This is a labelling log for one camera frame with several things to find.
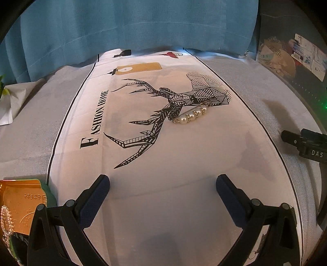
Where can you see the white printed card package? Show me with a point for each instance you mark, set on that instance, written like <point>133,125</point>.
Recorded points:
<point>310,55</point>

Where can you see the patterned fabric pile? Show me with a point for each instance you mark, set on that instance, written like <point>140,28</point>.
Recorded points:
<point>277,57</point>

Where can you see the teal curtain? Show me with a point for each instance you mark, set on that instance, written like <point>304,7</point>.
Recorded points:
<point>127,28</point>

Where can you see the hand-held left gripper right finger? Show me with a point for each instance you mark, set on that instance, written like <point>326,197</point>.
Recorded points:
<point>230,199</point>

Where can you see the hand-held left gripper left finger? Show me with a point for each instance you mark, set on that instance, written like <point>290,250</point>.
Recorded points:
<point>95,197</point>

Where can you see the white paper bag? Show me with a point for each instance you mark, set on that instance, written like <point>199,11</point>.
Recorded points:
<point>16,96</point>

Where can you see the gold and green jewelry box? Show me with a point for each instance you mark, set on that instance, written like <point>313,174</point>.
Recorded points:
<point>21,199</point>

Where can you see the green plant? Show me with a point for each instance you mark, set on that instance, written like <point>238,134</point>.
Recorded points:
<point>3,85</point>

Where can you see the dark device with green light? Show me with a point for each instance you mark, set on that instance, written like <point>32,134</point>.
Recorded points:
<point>314,97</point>

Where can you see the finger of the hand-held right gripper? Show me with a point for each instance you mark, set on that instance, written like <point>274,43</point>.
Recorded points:
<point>291,138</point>

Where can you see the pearl brooch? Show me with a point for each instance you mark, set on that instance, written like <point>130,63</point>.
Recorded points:
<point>190,116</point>

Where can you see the white deer print cloth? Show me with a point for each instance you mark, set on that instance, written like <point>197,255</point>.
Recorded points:
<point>178,166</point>

